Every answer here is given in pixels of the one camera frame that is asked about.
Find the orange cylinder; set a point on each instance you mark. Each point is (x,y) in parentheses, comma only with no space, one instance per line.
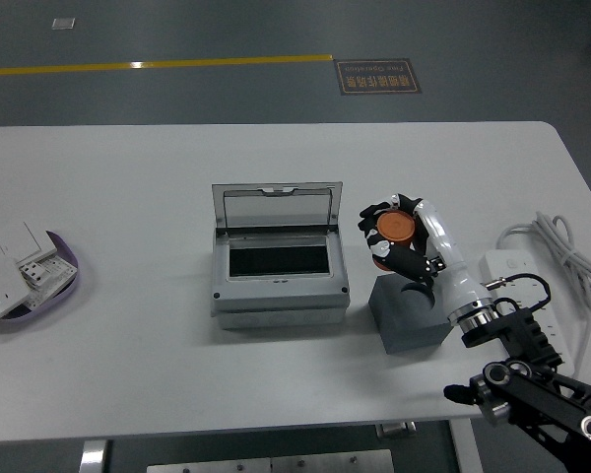
(396,226)

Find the white power strip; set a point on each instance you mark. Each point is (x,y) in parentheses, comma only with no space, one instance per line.
(502,261)

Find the brown floor sign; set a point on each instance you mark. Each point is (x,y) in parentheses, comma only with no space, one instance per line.
(377,77)

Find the white perforated socket plate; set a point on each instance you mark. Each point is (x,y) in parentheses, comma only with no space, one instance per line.
(56,276)

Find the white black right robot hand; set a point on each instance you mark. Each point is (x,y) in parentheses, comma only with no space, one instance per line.
(455,256)

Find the white table leg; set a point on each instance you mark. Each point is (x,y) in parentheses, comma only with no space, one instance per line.
(94,458)
(465,448)

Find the purple tray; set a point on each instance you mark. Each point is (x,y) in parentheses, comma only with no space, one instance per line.
(71,261)

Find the grey electrical box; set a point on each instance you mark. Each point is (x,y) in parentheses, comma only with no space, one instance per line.
(276,300)

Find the metal bracket under table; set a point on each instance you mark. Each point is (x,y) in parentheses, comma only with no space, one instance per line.
(396,429)

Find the grey metal base plate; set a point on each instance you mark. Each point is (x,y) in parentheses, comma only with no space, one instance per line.
(271,464)

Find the white switch plate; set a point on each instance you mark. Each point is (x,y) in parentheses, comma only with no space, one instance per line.
(27,239)

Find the small grey floor plate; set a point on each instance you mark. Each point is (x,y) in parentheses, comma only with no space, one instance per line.
(63,23)

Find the yellow floor tape line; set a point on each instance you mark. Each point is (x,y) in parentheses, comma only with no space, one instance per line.
(177,63)

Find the small white terminal block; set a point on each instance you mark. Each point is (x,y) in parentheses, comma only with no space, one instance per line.
(32,273)

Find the grey cube with round hole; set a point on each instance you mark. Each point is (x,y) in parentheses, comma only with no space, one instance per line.
(409,327)

